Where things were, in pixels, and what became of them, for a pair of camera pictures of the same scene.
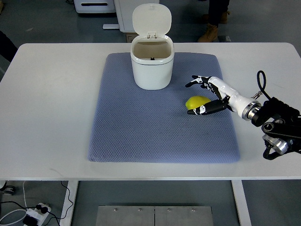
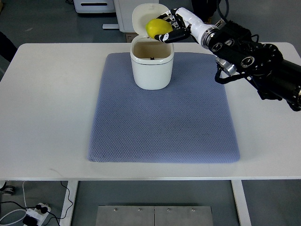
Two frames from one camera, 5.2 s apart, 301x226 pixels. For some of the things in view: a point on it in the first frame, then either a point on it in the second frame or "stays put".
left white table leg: [71, 188] stays put
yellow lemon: [196, 101] → [156, 26]
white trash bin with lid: [152, 53] stays put
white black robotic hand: [229, 98] → [184, 24]
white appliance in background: [94, 6] stays put
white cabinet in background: [125, 9] stays put
